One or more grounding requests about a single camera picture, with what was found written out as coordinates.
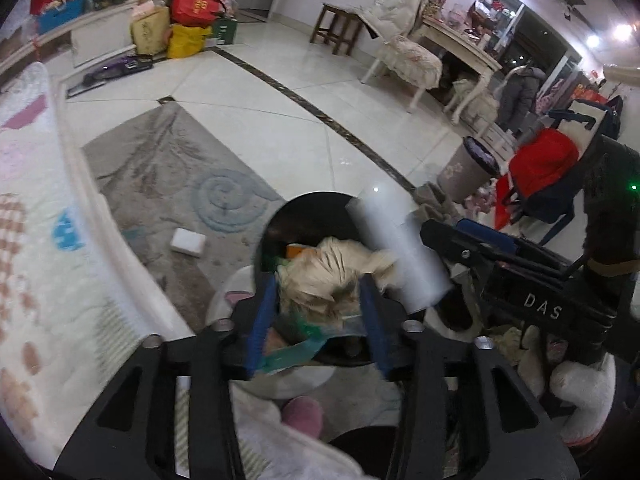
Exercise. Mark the white dining table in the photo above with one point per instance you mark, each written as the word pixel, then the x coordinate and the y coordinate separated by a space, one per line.
pixel 460 45

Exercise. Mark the red fabric bag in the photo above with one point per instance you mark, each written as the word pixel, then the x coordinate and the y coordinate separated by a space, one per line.
pixel 542 160

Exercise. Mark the white cushioned chair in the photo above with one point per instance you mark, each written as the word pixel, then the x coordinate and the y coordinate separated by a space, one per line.
pixel 400 45

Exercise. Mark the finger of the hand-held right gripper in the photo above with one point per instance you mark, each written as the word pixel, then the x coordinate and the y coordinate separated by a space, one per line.
pixel 487 234
pixel 445 240

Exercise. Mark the grey plush slipper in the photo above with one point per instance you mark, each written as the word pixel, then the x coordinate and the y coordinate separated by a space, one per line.
pixel 430 195

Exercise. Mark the grey floral waste bin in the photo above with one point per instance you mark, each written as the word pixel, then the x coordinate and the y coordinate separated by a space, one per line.
pixel 460 170

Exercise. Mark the grey swirl rug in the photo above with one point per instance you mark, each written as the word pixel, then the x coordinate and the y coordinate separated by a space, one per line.
pixel 165 170

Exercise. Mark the white TV cabinet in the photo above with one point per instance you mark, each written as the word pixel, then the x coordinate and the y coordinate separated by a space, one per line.
pixel 100 30

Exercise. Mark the white slipper pink ear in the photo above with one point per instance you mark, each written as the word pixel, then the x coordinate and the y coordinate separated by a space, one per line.
pixel 235 295

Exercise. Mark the green carton box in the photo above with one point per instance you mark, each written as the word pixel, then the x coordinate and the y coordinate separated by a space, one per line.
pixel 225 30

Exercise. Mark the white roll tube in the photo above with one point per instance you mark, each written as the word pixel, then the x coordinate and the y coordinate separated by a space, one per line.
pixel 400 250

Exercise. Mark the yellow plastic bag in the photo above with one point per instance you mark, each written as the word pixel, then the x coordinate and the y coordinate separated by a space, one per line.
pixel 185 42

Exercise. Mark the beige trash bin black liner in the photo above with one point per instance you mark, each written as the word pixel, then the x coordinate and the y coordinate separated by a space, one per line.
pixel 300 215

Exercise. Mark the large red bag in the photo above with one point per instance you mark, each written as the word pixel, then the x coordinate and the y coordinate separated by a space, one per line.
pixel 197 7

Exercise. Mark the printed plush blanket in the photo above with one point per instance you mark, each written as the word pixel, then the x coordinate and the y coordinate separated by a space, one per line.
pixel 30 260

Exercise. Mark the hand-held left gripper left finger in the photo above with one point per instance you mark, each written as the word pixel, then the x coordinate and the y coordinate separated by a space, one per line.
pixel 262 320

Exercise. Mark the green plastic wrapper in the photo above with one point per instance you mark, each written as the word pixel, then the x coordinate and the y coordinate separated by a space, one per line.
pixel 290 355

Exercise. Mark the small white box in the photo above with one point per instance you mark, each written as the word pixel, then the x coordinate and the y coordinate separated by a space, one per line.
pixel 189 242

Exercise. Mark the blue plastic basket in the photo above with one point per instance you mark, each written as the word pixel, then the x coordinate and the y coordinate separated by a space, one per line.
pixel 60 15

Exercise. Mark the brown wooden stool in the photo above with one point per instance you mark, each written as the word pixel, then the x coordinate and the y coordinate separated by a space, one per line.
pixel 340 25

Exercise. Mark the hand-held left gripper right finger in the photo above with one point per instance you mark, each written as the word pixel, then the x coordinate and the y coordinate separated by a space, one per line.
pixel 375 325

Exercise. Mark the tan paper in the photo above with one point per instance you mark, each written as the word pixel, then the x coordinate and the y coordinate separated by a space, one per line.
pixel 330 275

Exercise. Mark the yellow round container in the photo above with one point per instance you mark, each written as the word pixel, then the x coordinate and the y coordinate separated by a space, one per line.
pixel 295 251

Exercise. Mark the white plush toy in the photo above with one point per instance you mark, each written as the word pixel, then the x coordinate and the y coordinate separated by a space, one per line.
pixel 585 395

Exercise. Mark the purple stick vacuum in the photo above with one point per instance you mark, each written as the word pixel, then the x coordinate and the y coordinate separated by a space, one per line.
pixel 115 70

